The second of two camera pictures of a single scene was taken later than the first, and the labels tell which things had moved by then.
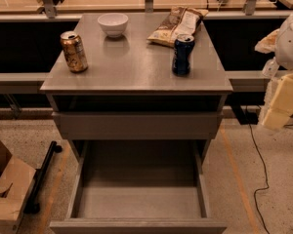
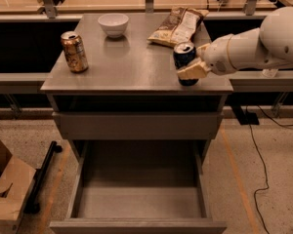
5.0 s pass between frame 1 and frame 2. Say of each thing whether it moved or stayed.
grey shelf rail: stayed
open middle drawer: stayed
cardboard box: stayed
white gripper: moved
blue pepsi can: moved
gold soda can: stayed
